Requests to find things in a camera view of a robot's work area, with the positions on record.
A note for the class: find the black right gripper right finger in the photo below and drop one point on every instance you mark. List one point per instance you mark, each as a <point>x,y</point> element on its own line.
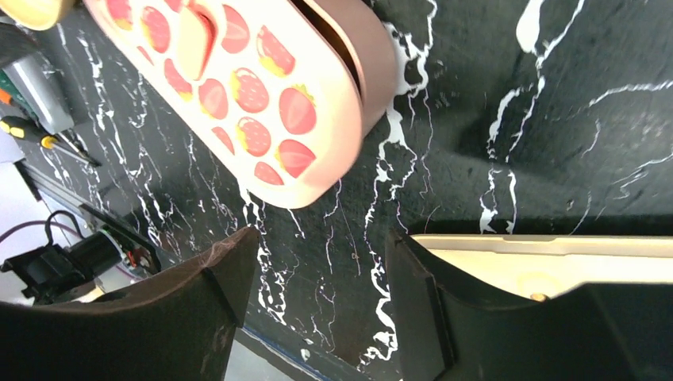
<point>453,326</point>

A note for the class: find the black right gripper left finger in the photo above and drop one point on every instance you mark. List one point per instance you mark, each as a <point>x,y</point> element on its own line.
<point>177,325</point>

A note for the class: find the beige lunch box lid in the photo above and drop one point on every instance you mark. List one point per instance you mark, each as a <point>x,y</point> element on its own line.
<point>538,266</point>

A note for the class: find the pink lunch box lid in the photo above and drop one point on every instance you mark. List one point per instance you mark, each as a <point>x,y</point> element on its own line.
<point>281,92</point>

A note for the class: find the white metal food tongs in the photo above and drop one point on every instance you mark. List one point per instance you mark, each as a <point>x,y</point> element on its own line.
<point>41,92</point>

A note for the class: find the black yellow handled screwdriver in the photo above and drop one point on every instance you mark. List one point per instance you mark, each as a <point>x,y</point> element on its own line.
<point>24,129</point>

